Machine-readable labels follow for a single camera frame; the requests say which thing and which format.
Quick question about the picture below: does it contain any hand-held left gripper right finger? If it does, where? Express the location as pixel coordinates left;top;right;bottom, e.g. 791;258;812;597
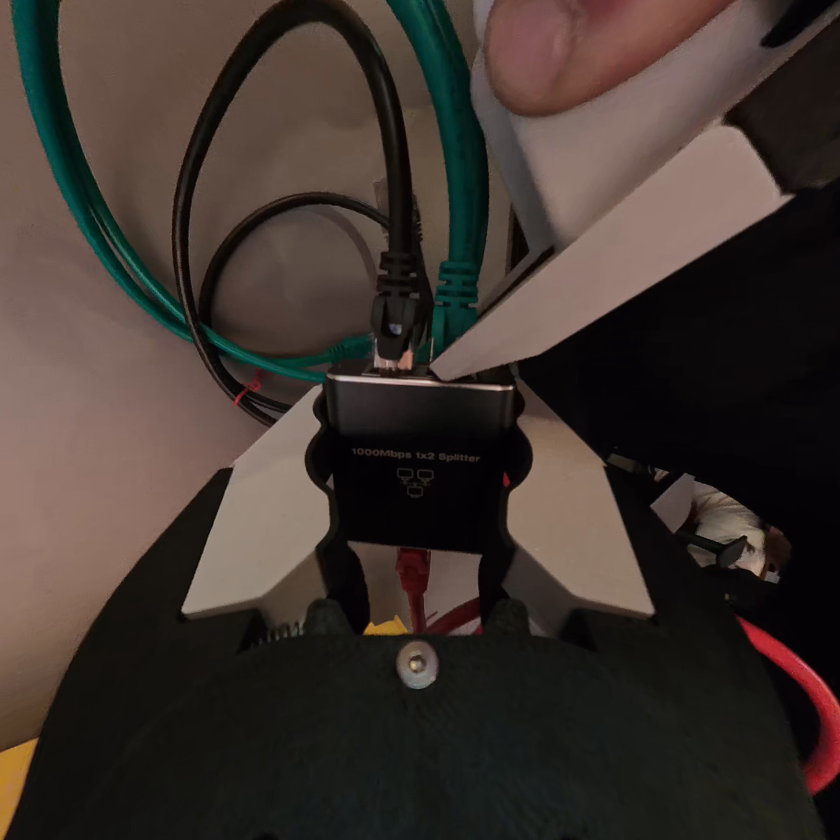
478;387;658;636

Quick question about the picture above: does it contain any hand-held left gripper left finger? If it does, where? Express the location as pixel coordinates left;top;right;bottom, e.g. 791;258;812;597
180;386;371;634

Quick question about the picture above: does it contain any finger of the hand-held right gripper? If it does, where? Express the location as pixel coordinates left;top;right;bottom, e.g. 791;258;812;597
430;123;793;383

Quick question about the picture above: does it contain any green ethernet cable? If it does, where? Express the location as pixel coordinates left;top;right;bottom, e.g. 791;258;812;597
12;0;490;385

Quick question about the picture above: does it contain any black ethernet splitter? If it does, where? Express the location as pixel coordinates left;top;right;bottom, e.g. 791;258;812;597
325;367;519;555

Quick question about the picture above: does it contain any person's right hand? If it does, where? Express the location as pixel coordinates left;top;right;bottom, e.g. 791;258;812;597
482;0;741;119

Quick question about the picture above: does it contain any yellow plastic bin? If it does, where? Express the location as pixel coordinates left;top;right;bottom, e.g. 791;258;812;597
0;736;42;840

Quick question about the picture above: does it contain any red ethernet cable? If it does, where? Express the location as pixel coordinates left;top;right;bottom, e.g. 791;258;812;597
395;546;840;796

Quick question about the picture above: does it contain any black ethernet cable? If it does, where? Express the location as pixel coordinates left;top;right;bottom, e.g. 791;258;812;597
172;0;434;427

